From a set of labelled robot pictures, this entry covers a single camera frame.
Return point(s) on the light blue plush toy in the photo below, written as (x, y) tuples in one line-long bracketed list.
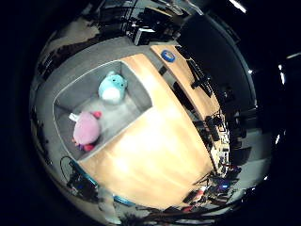
[(112, 88)]

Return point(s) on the grey fabric container box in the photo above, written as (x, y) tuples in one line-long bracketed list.
[(62, 81)]

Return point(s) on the long wooden desk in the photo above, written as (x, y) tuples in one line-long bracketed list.
[(188, 91)]

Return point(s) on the blue tape roll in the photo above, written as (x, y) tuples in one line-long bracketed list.
[(168, 56)]

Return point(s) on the black keyboard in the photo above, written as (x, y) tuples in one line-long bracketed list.
[(200, 77)]

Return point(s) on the pink plush toy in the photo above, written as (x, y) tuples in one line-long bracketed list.
[(86, 130)]

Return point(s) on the teal table clamp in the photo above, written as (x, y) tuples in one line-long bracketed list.
[(124, 201), (84, 174)]

